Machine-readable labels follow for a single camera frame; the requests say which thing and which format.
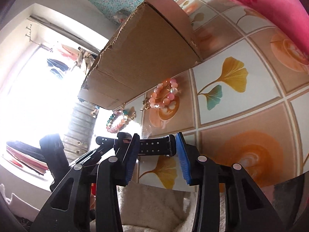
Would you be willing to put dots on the patterned tile table cloth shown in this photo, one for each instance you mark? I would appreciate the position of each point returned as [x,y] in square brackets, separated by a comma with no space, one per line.
[247,102]

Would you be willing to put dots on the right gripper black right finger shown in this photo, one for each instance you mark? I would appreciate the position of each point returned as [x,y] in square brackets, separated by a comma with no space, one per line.
[247,208]

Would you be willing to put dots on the black smart watch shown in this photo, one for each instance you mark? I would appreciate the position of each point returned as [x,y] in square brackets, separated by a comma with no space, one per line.
[165,146]

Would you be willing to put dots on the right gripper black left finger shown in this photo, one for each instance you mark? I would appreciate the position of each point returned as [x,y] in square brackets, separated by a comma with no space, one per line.
[68,207]

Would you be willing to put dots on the pink floral bed quilt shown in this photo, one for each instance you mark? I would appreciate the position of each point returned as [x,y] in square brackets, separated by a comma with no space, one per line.
[291,16]

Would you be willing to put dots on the brown cardboard box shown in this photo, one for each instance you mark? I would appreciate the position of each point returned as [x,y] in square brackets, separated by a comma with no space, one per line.
[155,42]

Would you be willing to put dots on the white fluffy cloth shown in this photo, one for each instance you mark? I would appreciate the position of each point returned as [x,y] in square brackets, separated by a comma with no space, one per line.
[147,208]

